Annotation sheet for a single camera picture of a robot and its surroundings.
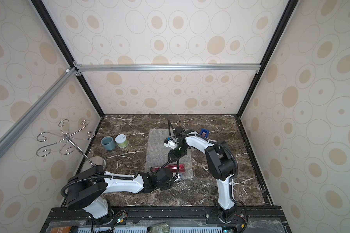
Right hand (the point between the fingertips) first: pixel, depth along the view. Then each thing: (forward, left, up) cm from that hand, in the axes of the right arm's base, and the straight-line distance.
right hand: (178, 158), depth 92 cm
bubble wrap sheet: (+4, +14, -2) cm, 15 cm away
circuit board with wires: (-33, +27, -1) cm, 43 cm away
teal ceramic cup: (+8, +48, +2) cm, 49 cm away
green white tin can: (+9, +39, +4) cm, 40 cm away
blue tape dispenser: (+18, -18, +4) cm, 26 cm away
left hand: (-12, +1, -1) cm, 12 cm away
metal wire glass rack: (-14, +45, +32) cm, 57 cm away
